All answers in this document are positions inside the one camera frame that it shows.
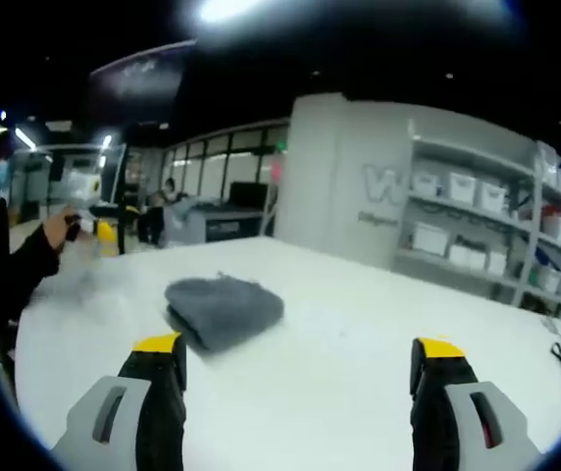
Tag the grey towel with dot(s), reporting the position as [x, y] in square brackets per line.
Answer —
[226, 306]

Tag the person's left hand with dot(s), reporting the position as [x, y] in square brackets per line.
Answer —
[56, 230]

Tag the black vertical pole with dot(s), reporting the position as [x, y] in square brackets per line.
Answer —
[122, 206]

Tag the long ceiling light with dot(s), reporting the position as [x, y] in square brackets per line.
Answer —
[106, 142]
[24, 139]

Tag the grey counter desk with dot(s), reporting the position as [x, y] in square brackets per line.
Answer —
[221, 223]

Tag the black monitor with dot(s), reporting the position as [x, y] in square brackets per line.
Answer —
[248, 193]

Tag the row of white storage bins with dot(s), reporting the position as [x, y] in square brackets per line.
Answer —
[462, 189]

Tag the grey metal shelf rack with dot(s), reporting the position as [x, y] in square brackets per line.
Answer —
[530, 206]

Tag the bright ceiling light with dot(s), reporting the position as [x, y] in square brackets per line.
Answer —
[231, 9]

